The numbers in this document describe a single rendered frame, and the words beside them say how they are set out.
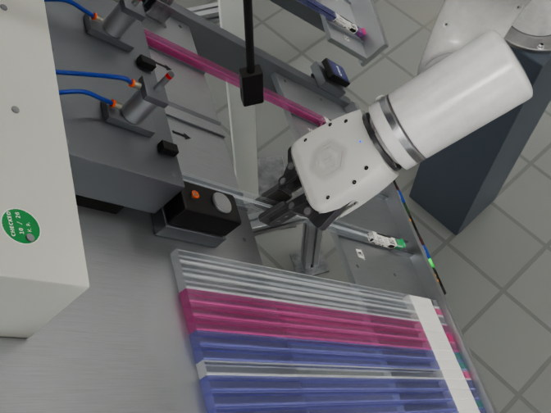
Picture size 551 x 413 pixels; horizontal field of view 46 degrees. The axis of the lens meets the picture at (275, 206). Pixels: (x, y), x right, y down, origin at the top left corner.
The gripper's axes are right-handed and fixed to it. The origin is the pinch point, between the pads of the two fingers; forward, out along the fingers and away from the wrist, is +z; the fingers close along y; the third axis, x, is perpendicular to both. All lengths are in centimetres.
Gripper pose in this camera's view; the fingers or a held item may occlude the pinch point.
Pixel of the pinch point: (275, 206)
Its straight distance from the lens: 79.6
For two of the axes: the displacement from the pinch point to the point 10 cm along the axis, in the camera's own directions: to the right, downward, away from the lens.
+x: 5.4, 2.9, 7.9
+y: 2.8, 8.3, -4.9
